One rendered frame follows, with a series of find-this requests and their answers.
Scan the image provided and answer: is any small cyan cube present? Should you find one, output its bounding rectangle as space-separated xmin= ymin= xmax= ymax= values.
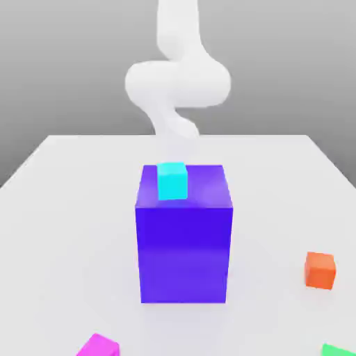
xmin=156 ymin=161 xmax=188 ymax=201

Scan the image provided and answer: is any small green cube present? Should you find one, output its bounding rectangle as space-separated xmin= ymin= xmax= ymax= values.
xmin=321 ymin=343 xmax=356 ymax=356

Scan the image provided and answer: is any large purple box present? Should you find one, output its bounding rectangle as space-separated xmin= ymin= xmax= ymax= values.
xmin=134 ymin=164 xmax=234 ymax=305

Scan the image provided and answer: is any small magenta cube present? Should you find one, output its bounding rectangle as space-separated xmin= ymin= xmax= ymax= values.
xmin=75 ymin=332 xmax=121 ymax=356

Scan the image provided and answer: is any small orange cube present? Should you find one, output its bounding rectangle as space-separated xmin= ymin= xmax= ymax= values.
xmin=303 ymin=251 xmax=337 ymax=291

